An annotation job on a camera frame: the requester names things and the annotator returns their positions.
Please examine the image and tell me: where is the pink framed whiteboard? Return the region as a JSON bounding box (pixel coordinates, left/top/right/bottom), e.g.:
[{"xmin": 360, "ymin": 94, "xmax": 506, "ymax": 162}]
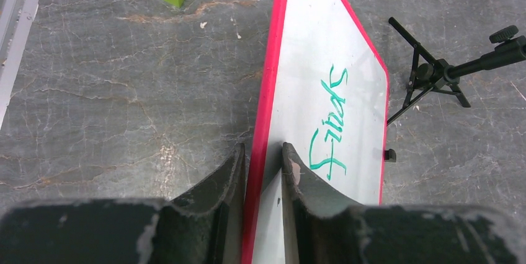
[{"xmin": 241, "ymin": 0, "xmax": 389, "ymax": 263}]

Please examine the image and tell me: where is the grey microphone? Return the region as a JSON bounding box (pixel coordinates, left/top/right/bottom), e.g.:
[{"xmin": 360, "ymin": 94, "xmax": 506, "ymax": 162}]
[{"xmin": 386, "ymin": 17, "xmax": 525, "ymax": 125}]

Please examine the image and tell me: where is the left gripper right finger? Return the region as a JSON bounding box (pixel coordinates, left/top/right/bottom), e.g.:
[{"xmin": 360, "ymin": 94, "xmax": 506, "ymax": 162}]
[{"xmin": 282, "ymin": 143, "xmax": 525, "ymax": 263}]

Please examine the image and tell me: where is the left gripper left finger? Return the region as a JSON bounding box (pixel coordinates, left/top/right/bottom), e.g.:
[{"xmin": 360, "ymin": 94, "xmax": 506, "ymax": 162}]
[{"xmin": 1, "ymin": 143, "xmax": 246, "ymax": 263}]

